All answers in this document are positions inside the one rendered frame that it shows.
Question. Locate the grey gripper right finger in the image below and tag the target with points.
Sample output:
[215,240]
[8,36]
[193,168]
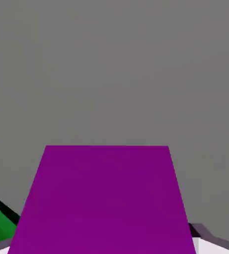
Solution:
[215,245]

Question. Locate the small purple cube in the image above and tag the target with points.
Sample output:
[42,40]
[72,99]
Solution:
[106,198]

